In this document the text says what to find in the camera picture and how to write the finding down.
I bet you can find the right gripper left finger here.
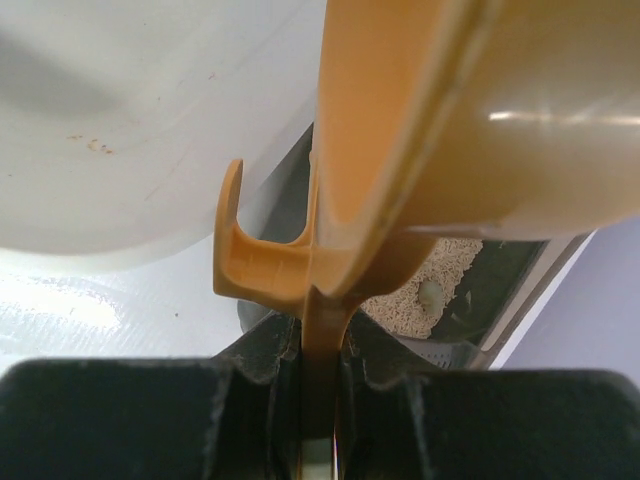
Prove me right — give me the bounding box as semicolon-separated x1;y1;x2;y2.
199;314;301;479

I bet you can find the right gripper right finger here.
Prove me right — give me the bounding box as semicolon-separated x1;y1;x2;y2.
337;317;428;479

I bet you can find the orange litter scoop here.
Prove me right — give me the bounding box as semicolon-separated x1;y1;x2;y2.
211;0;640;480

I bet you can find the beige pellet litter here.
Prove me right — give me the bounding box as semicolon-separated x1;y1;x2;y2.
362;239;483;339

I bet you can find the grey-green litter clump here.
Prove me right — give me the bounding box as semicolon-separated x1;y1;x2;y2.
417;279;444;316

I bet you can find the dark grey litter box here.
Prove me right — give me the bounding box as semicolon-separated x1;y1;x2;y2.
237;122;599;371

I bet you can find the white plastic tray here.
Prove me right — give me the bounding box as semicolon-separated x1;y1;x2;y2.
1;1;326;256

